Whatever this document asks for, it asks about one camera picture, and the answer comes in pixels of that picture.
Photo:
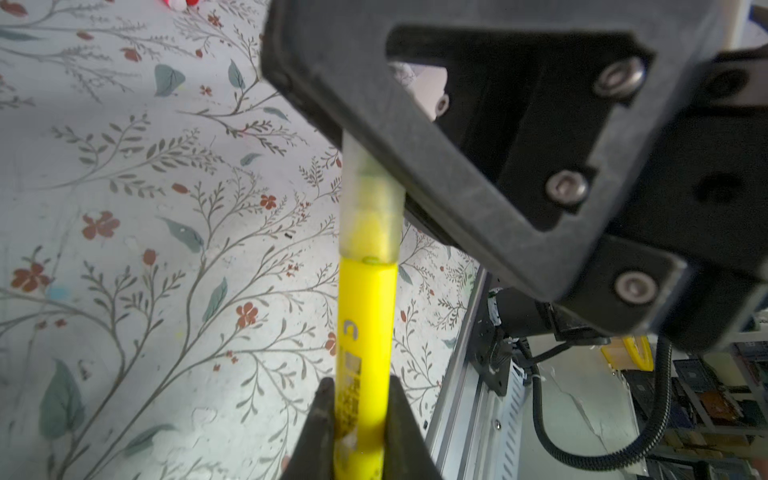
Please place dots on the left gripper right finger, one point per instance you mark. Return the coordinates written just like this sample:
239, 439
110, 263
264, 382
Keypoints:
406, 454

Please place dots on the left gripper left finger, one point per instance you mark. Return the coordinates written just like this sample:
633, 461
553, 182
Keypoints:
313, 455

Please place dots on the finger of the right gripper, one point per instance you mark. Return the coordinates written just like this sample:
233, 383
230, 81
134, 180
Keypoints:
554, 109

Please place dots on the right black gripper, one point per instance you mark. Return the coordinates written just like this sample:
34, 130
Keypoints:
686, 255

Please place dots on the yellow highlighter pen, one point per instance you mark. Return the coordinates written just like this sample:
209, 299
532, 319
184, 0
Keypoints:
366, 313

